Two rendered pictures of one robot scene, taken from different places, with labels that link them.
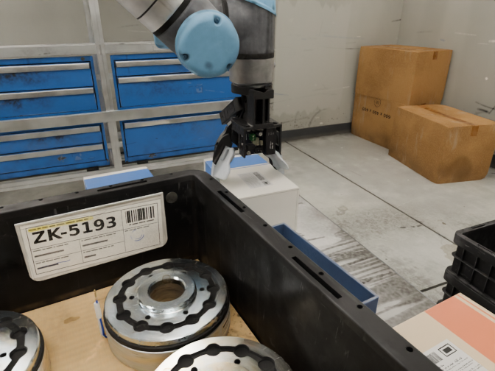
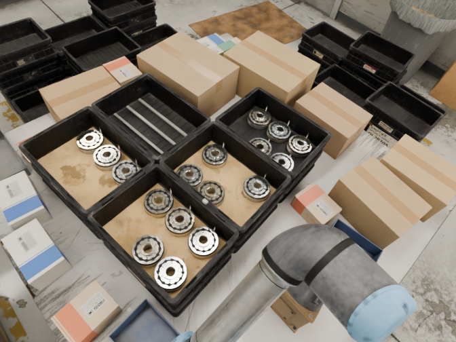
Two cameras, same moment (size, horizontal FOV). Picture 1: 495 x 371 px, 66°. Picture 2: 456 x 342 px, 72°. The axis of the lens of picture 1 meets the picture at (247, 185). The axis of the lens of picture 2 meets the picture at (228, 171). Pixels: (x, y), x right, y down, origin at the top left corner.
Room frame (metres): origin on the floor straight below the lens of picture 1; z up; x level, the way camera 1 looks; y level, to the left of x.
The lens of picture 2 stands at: (0.56, 0.04, 1.87)
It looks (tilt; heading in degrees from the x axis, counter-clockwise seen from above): 55 degrees down; 152
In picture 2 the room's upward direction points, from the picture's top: 10 degrees clockwise
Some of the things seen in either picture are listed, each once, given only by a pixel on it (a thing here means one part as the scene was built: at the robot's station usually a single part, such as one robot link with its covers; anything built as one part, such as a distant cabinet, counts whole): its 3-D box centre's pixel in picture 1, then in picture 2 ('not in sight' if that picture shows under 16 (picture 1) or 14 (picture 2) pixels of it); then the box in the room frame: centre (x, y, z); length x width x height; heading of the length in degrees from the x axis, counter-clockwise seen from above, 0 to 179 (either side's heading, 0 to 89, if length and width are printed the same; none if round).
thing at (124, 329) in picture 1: (167, 296); (170, 272); (0.25, 0.07, 0.86); 0.10 x 0.10 x 0.01
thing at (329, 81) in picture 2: not in sight; (336, 104); (-0.74, 1.52, 0.31); 0.40 x 0.30 x 0.34; 23
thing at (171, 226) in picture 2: not in sight; (180, 219); (0.08, 0.14, 0.86); 0.10 x 0.10 x 0.01
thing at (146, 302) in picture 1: (166, 291); (170, 271); (0.25, 0.07, 0.86); 0.05 x 0.05 x 0.01
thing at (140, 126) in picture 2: not in sight; (153, 122); (-0.38, 0.15, 0.87); 0.40 x 0.30 x 0.11; 29
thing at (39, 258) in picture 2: not in sight; (37, 253); (0.01, -0.35, 0.75); 0.20 x 0.12 x 0.09; 24
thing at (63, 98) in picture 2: not in sight; (87, 103); (-0.65, -0.10, 0.78); 0.30 x 0.22 x 0.16; 111
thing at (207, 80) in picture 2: not in sight; (188, 77); (-0.70, 0.39, 0.80); 0.40 x 0.30 x 0.20; 31
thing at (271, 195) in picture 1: (247, 193); not in sight; (0.68, 0.00, 0.75); 0.20 x 0.12 x 0.09; 22
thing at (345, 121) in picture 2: not in sight; (328, 119); (-0.26, 0.98, 0.78); 0.30 x 0.22 x 0.16; 25
